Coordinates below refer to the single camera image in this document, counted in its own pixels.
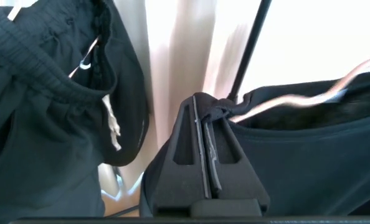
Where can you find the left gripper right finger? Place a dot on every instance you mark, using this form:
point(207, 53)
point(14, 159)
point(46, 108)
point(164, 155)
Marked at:
point(241, 186)

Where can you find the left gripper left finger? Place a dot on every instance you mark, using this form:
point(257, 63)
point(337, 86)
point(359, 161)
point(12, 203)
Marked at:
point(178, 186)

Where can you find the black garment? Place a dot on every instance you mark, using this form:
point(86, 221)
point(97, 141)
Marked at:
point(297, 171)

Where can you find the black shorts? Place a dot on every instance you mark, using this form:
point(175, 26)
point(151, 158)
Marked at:
point(41, 140)

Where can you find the black clothes rack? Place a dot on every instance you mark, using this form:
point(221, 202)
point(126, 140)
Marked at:
point(250, 46)

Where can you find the beige curtain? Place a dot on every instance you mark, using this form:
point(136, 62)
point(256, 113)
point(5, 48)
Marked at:
point(185, 62)

